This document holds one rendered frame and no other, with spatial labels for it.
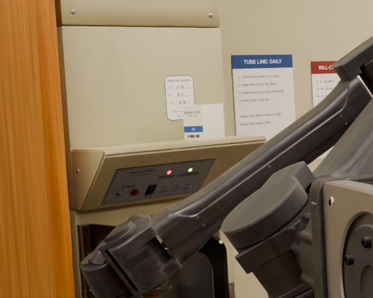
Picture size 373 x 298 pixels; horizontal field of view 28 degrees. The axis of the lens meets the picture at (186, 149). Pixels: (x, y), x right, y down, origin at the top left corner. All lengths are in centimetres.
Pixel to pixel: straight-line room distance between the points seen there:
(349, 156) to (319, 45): 147
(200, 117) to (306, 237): 74
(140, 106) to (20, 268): 34
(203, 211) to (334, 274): 43
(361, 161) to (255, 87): 130
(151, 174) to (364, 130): 53
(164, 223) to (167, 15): 52
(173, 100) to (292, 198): 74
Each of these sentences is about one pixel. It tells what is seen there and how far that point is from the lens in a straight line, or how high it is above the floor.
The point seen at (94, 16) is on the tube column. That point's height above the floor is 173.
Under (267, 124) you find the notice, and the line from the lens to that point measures 201.
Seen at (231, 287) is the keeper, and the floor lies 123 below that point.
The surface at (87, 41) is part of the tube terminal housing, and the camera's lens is 124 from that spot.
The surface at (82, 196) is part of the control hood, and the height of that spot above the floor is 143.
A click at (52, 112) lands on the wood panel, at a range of 111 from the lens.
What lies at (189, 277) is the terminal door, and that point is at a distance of 105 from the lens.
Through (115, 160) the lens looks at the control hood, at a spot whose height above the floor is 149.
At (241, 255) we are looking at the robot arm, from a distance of 60.
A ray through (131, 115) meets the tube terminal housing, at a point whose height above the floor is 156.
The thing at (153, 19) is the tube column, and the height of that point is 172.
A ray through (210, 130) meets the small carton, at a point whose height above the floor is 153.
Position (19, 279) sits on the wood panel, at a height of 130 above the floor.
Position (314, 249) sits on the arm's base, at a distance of 52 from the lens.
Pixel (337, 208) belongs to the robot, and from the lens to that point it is 48.
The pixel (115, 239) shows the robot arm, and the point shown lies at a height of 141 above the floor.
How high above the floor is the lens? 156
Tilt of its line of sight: 3 degrees down
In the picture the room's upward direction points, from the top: 3 degrees counter-clockwise
